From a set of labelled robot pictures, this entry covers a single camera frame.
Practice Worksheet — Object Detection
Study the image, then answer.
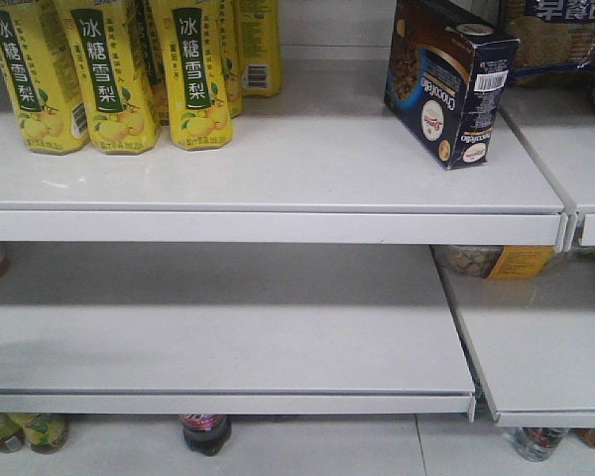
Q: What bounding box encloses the dark blue cookie box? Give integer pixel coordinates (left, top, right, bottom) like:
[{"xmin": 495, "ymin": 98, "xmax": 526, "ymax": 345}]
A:
[{"xmin": 384, "ymin": 1, "xmax": 520, "ymax": 170}]

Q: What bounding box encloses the white supermarket shelf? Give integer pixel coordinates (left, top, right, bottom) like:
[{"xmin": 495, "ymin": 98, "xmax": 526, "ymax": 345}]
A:
[{"xmin": 0, "ymin": 1, "xmax": 595, "ymax": 426}]

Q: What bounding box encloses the yellow pear drink bottle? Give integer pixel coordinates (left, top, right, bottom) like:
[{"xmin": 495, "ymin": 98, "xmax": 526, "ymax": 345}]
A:
[
  {"xmin": 0, "ymin": 1, "xmax": 89, "ymax": 155},
  {"xmin": 237, "ymin": 0, "xmax": 282, "ymax": 97},
  {"xmin": 54, "ymin": 1, "xmax": 160, "ymax": 155},
  {"xmin": 150, "ymin": 0, "xmax": 233, "ymax": 151}
]

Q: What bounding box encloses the yellow label snack jar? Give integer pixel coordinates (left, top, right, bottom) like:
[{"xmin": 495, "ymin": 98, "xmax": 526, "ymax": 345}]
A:
[{"xmin": 432, "ymin": 245, "xmax": 555, "ymax": 280}]

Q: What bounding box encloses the dark cola bottle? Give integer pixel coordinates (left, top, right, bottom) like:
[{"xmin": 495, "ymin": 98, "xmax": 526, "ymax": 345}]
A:
[{"xmin": 179, "ymin": 414, "xmax": 231, "ymax": 456}]

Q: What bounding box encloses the clear red-label bottle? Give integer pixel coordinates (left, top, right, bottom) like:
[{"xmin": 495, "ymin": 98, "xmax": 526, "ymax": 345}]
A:
[{"xmin": 511, "ymin": 426, "xmax": 570, "ymax": 462}]

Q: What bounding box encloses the green tea bottle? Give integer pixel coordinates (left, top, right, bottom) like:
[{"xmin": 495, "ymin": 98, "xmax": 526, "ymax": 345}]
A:
[
  {"xmin": 0, "ymin": 414, "xmax": 25, "ymax": 453},
  {"xmin": 7, "ymin": 413, "xmax": 68, "ymax": 454}
]

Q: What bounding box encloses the blue breakfast biscuit bag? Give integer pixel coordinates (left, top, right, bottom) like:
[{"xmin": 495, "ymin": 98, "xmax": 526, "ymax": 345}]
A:
[{"xmin": 500, "ymin": 0, "xmax": 595, "ymax": 87}]

